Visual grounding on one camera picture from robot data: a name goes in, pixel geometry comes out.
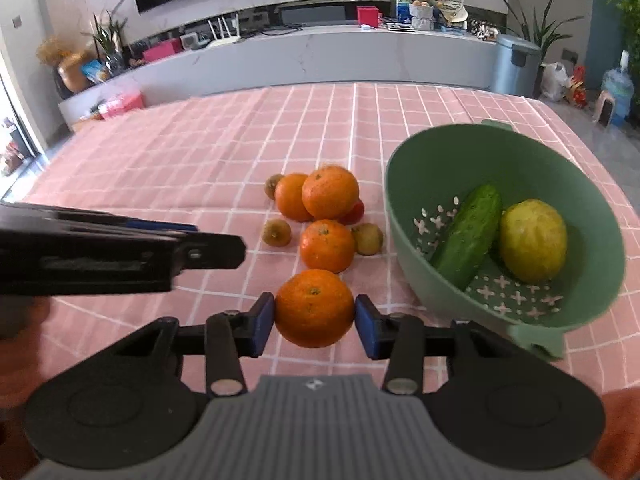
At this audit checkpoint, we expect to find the pink checked tablecloth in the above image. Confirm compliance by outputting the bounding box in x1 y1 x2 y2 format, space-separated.
20 82 640 411

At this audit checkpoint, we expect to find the large water bottle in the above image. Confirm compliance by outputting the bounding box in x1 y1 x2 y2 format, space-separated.
600 51 636 128

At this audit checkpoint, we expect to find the white plastic bag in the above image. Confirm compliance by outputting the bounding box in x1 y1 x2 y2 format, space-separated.
541 62 571 102

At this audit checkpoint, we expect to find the green cucumber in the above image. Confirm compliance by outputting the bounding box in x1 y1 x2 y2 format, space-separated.
431 184 502 291

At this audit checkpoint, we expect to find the pink box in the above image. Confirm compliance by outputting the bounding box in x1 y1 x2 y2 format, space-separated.
142 39 182 63

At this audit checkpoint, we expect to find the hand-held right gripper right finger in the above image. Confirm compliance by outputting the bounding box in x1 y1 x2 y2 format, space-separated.
354 294 528 396

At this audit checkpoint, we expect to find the vase with dried flowers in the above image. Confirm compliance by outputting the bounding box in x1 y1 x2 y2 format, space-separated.
37 37 93 93

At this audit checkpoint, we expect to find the white ribbed pot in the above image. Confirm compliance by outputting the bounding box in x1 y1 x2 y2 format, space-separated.
409 2 436 31

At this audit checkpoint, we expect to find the orange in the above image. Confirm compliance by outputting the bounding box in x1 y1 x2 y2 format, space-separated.
274 173 316 223
301 165 360 221
299 219 356 275
274 268 356 349

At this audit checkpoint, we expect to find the red ornament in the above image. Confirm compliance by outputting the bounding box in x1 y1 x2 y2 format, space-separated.
567 66 590 108

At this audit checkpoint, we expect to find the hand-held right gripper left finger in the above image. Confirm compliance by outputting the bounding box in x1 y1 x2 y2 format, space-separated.
107 292 276 397

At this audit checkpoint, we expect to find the red tomato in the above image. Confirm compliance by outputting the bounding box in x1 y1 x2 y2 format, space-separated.
340 199 365 226

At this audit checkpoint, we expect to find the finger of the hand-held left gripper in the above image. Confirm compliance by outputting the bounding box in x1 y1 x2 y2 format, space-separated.
0 230 247 297
0 201 202 236

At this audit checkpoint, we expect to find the slim green potted plant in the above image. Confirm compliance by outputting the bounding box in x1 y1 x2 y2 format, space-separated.
82 0 128 73

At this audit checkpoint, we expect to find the black and white ornament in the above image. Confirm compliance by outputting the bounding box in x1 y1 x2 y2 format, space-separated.
470 19 501 41

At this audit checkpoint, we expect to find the long-leaved potted plant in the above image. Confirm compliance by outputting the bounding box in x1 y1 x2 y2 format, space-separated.
495 0 586 61

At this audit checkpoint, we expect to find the green colander bowl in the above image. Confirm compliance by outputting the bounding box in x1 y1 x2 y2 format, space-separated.
384 119 627 361

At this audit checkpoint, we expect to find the blue-grey trash can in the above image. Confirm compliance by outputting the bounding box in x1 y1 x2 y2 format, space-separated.
492 34 542 96

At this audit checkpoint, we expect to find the white marble media console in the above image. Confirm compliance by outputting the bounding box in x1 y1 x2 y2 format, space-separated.
57 25 501 133

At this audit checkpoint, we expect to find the white hat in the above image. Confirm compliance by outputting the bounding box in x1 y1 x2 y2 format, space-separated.
440 0 468 26

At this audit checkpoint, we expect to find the small pink heater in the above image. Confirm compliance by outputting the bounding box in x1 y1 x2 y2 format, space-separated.
592 91 618 127

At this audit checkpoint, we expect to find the yellow-green lemon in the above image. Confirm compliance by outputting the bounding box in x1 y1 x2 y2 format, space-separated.
499 199 568 284

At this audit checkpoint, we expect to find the pink basket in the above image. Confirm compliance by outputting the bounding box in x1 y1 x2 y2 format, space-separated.
97 89 146 121

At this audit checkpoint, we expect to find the dark soundbar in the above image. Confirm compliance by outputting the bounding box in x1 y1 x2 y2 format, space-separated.
277 5 348 26

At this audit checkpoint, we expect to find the trailing green plant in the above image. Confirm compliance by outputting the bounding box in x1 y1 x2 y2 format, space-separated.
580 0 640 76

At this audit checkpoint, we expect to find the white router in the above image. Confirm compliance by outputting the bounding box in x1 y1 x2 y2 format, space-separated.
207 16 241 48

